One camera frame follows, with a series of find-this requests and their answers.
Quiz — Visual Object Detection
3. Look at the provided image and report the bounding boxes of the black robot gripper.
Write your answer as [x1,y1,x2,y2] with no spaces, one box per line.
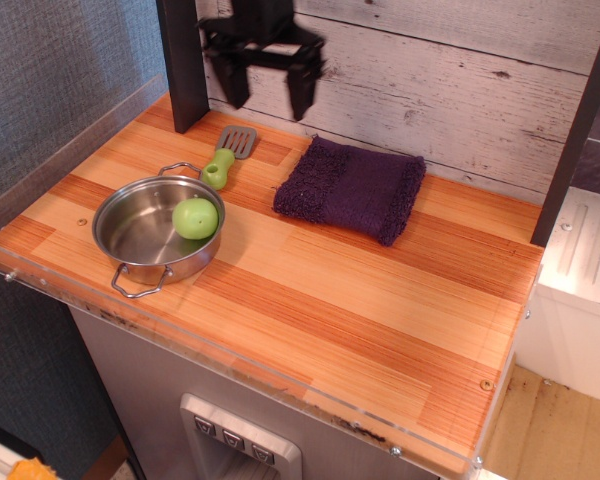
[198,1,324,121]

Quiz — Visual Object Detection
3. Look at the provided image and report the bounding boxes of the stainless steel pot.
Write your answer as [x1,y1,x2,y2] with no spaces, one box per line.
[92,162,225,299]

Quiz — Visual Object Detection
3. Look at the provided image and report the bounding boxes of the purple folded towel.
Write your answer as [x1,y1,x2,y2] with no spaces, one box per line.
[273,136,426,247]

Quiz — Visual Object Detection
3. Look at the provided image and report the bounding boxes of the green toy apple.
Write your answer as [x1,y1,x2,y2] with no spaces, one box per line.
[172,198,219,240]

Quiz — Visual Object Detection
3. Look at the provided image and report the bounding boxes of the grey toy fridge cabinet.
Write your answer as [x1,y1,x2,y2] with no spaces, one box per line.
[68,304,474,480]

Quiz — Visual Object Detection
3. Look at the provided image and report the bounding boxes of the silver dispenser button panel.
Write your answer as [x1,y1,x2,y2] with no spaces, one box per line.
[180,393,303,479]

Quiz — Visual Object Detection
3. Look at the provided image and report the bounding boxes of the white toy sink unit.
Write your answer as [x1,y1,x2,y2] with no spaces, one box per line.
[514,188,600,400]

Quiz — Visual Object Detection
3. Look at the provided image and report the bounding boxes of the yellow orange object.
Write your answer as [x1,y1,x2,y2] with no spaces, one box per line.
[6,458,58,480]

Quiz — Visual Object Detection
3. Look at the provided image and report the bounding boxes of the dark left shelf post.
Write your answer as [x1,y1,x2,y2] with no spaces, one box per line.
[156,0,210,133]

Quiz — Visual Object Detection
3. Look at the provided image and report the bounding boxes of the dark shelf post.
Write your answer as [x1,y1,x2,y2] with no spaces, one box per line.
[156,0,210,133]
[531,45,600,247]

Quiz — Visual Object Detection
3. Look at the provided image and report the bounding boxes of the clear acrylic guard rail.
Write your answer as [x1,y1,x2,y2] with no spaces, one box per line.
[0,74,547,478]

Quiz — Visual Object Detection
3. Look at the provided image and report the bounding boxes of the dark right shelf post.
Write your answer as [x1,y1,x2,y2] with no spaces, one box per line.
[531,45,600,247]

